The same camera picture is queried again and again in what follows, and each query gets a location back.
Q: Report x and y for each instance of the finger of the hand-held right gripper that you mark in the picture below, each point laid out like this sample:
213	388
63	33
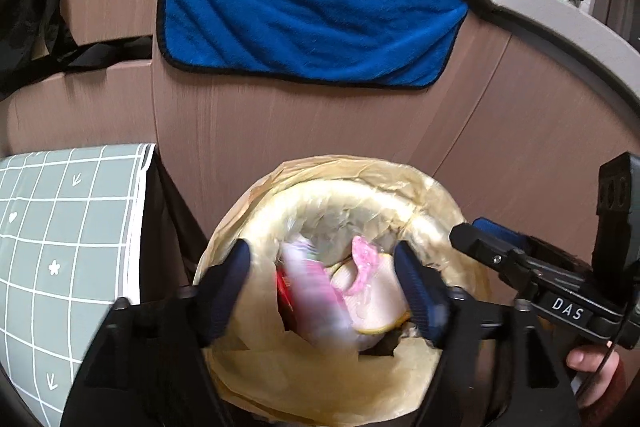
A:
497	229
480	247

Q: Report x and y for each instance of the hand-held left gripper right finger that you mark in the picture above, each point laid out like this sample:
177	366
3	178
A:
420	294

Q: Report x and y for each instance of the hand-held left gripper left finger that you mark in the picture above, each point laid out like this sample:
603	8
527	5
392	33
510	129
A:
227	294

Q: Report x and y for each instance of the white pink small packet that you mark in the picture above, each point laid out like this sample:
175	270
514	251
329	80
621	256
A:
315	302

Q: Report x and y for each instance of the trash bin with yellow bag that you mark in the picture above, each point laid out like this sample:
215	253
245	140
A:
325	382

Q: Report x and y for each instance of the person's right hand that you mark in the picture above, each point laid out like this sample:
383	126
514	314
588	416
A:
585	359

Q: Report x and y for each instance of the cream round disc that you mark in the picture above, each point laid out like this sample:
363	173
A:
385	307

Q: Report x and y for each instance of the red plastic wrapper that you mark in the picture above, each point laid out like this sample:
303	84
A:
283	289

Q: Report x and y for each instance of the pink plastic wrapper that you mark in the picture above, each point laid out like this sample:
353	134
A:
362	264

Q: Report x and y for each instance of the black fabric bag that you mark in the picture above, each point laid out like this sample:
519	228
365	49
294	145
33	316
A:
30	22

